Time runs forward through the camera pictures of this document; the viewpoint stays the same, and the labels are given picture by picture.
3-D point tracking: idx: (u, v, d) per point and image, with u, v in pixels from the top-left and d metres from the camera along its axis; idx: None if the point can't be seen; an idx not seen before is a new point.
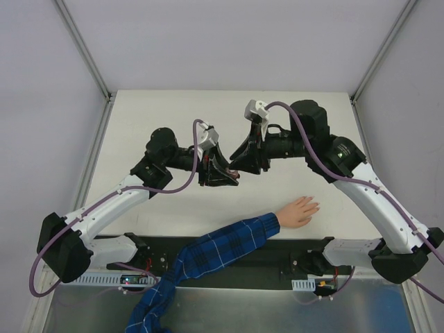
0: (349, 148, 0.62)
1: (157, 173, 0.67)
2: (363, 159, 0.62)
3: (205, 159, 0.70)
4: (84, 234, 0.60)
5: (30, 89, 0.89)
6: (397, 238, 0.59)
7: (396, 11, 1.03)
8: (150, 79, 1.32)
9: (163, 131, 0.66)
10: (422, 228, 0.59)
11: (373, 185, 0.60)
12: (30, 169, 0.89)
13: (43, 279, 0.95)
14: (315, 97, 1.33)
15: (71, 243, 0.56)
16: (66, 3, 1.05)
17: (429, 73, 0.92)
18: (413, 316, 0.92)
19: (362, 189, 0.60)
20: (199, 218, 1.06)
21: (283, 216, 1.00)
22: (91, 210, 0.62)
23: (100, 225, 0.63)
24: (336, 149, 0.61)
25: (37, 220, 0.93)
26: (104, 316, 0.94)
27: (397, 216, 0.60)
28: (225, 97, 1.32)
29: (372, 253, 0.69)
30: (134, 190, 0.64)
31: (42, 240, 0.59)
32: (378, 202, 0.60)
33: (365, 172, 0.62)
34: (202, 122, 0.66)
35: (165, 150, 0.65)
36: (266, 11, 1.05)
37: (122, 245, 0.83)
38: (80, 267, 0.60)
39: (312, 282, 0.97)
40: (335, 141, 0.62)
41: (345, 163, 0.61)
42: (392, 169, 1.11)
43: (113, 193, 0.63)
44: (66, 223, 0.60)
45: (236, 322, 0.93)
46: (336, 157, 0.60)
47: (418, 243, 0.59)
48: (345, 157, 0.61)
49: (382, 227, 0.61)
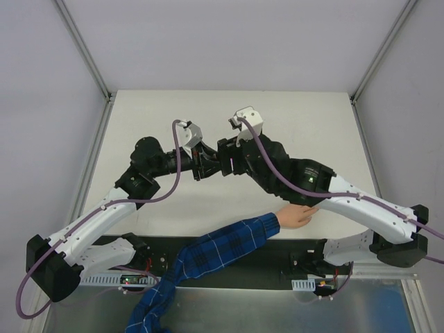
0: (316, 168, 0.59)
1: (142, 184, 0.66)
2: (332, 174, 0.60)
3: (194, 155, 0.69)
4: (69, 255, 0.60)
5: (30, 90, 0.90)
6: (393, 232, 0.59)
7: (396, 10, 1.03)
8: (150, 79, 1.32)
9: (148, 141, 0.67)
10: (410, 212, 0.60)
11: (352, 195, 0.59)
12: (30, 168, 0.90)
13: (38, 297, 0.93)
14: (315, 96, 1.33)
15: (57, 266, 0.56)
16: (66, 4, 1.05)
17: (430, 73, 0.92)
18: (413, 316, 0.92)
19: (345, 202, 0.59)
20: (198, 218, 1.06)
21: (282, 216, 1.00)
22: (75, 230, 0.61)
23: (86, 244, 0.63)
24: (304, 175, 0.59)
25: (37, 220, 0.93)
26: (105, 316, 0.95)
27: (386, 213, 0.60)
28: (226, 97, 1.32)
29: (373, 248, 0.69)
30: (118, 205, 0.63)
31: (29, 261, 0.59)
32: (364, 209, 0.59)
33: (340, 186, 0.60)
34: (179, 121, 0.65)
35: (150, 160, 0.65)
36: (265, 11, 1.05)
37: (118, 250, 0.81)
38: (69, 286, 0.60)
39: (313, 282, 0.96)
40: (300, 164, 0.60)
41: (319, 185, 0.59)
42: (392, 169, 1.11)
43: (97, 209, 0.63)
44: (51, 244, 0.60)
45: (236, 322, 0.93)
46: (307, 183, 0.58)
47: (413, 228, 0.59)
48: (316, 180, 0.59)
49: (377, 227, 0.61)
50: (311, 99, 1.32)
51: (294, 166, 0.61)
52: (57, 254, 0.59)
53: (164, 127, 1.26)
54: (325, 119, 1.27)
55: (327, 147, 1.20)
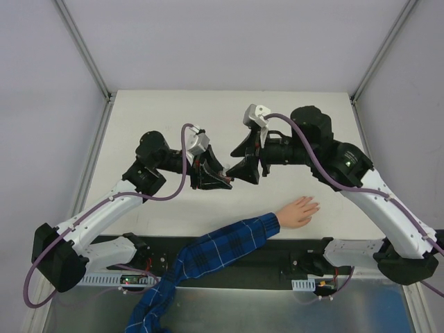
0: (355, 155, 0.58)
1: (149, 177, 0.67)
2: (370, 166, 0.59)
3: (195, 164, 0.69)
4: (78, 244, 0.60)
5: (30, 89, 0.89)
6: (406, 245, 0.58)
7: (396, 11, 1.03)
8: (149, 79, 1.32)
9: (153, 134, 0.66)
10: (431, 232, 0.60)
11: (383, 193, 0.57)
12: (29, 168, 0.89)
13: (39, 292, 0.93)
14: (315, 97, 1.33)
15: (65, 255, 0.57)
16: (66, 4, 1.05)
17: (430, 72, 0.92)
18: (413, 316, 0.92)
19: (372, 198, 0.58)
20: (199, 218, 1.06)
21: (283, 216, 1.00)
22: (83, 220, 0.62)
23: (94, 234, 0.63)
24: (342, 157, 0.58)
25: (37, 220, 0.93)
26: (105, 316, 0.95)
27: (408, 223, 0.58)
28: (225, 97, 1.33)
29: (377, 257, 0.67)
30: (125, 197, 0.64)
31: (35, 250, 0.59)
32: (388, 211, 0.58)
33: (373, 180, 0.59)
34: (191, 125, 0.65)
35: (155, 155, 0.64)
36: (266, 12, 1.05)
37: (121, 247, 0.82)
38: (75, 276, 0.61)
39: (312, 282, 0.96)
40: (343, 146, 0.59)
41: (353, 172, 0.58)
42: (392, 170, 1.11)
43: (105, 200, 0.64)
44: (59, 233, 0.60)
45: (236, 322, 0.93)
46: (343, 166, 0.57)
47: (428, 248, 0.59)
48: (352, 166, 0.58)
49: (391, 234, 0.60)
50: (311, 99, 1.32)
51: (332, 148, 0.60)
52: (65, 242, 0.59)
53: (164, 127, 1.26)
54: None
55: None
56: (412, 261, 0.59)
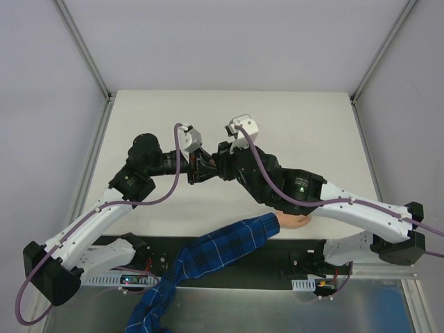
0: (305, 177, 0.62)
1: (137, 183, 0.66)
2: (322, 181, 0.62)
3: (191, 159, 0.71)
4: (66, 260, 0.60)
5: (30, 90, 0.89)
6: (389, 233, 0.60)
7: (396, 11, 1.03)
8: (149, 79, 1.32)
9: (146, 137, 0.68)
10: (404, 211, 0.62)
11: (345, 200, 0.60)
12: (29, 168, 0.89)
13: (36, 302, 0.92)
14: (315, 97, 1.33)
15: (54, 272, 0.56)
16: (66, 3, 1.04)
17: (430, 71, 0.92)
18: (413, 316, 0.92)
19: (338, 207, 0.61)
20: (198, 218, 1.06)
21: (282, 216, 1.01)
22: (70, 235, 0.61)
23: (83, 248, 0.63)
24: (295, 185, 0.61)
25: (36, 220, 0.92)
26: (105, 316, 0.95)
27: (379, 214, 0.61)
28: (225, 97, 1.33)
29: (374, 248, 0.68)
30: (113, 206, 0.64)
31: (28, 268, 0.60)
32: (356, 212, 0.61)
33: (333, 190, 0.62)
34: (181, 124, 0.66)
35: (148, 156, 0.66)
36: (265, 11, 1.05)
37: (118, 251, 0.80)
38: (69, 290, 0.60)
39: (312, 282, 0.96)
40: (291, 173, 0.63)
41: (311, 195, 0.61)
42: (392, 169, 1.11)
43: (91, 211, 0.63)
44: (47, 250, 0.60)
45: (236, 322, 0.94)
46: (300, 193, 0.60)
47: (409, 227, 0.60)
48: (306, 189, 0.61)
49: (371, 228, 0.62)
50: (311, 99, 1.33)
51: (284, 177, 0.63)
52: (53, 259, 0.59)
53: (164, 127, 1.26)
54: (325, 120, 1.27)
55: (326, 146, 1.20)
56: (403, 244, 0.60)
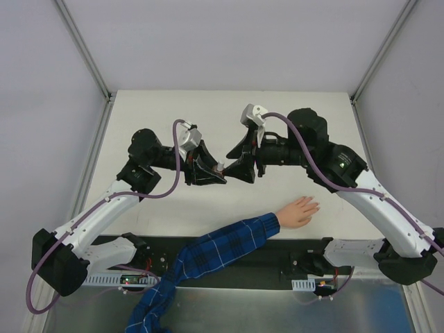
0: (350, 157, 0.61)
1: (144, 175, 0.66)
2: (365, 167, 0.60)
3: (189, 159, 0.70)
4: (77, 247, 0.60)
5: (31, 91, 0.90)
6: (404, 243, 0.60)
7: (396, 11, 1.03)
8: (149, 80, 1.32)
9: (143, 132, 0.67)
10: (429, 231, 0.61)
11: (377, 193, 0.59)
12: (29, 168, 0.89)
13: (40, 292, 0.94)
14: (315, 96, 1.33)
15: (64, 259, 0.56)
16: (66, 4, 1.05)
17: (430, 71, 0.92)
18: (413, 316, 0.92)
19: (367, 197, 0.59)
20: (198, 218, 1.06)
21: (283, 216, 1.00)
22: (80, 222, 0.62)
23: (93, 235, 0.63)
24: (336, 159, 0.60)
25: (36, 220, 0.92)
26: (105, 316, 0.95)
27: (404, 222, 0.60)
28: (225, 97, 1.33)
29: (377, 256, 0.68)
30: (122, 196, 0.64)
31: (35, 257, 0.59)
32: (383, 210, 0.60)
33: (369, 180, 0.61)
34: (184, 122, 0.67)
35: (148, 152, 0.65)
36: (265, 11, 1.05)
37: (121, 248, 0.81)
38: (76, 279, 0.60)
39: (313, 282, 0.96)
40: (336, 148, 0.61)
41: (347, 173, 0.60)
42: (392, 169, 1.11)
43: (101, 201, 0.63)
44: (57, 238, 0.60)
45: (236, 322, 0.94)
46: (337, 167, 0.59)
47: (426, 246, 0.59)
48: (346, 166, 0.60)
49: (388, 232, 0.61)
50: (311, 98, 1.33)
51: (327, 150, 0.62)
52: (64, 246, 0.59)
53: (164, 127, 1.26)
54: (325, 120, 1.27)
55: None
56: (413, 259, 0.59)
